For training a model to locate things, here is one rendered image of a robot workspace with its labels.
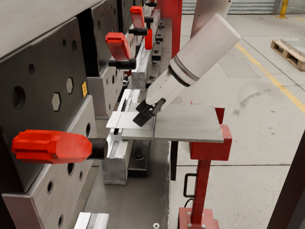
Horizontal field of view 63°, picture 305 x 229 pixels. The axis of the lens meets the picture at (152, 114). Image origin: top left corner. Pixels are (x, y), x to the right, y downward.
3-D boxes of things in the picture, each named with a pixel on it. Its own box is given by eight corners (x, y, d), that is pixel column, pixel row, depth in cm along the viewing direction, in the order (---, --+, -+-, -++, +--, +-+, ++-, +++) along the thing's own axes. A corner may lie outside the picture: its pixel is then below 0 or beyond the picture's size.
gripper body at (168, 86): (171, 56, 66) (144, 85, 71) (171, 70, 57) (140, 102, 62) (192, 73, 68) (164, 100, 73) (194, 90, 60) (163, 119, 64)
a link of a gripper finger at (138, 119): (147, 103, 65) (132, 119, 68) (146, 109, 62) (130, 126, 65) (157, 110, 66) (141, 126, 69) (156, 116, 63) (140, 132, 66)
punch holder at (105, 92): (107, 125, 38) (94, 7, 29) (52, 123, 38) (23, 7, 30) (124, 84, 51) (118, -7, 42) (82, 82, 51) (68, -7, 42)
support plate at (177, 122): (223, 143, 64) (223, 140, 63) (121, 139, 66) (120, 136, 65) (213, 107, 79) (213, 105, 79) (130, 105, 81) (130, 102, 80)
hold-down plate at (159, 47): (160, 60, 152) (160, 55, 150) (151, 60, 152) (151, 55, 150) (162, 45, 177) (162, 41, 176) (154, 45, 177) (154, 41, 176)
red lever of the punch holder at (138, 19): (144, 3, 46) (147, 29, 56) (121, 3, 46) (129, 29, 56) (143, 12, 46) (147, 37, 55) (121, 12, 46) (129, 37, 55)
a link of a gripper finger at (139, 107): (150, 88, 72) (135, 104, 75) (149, 93, 70) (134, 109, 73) (158, 95, 73) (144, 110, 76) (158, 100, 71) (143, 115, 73)
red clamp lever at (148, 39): (153, 50, 77) (153, 17, 72) (140, 50, 77) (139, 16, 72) (153, 48, 78) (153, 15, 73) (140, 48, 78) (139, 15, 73)
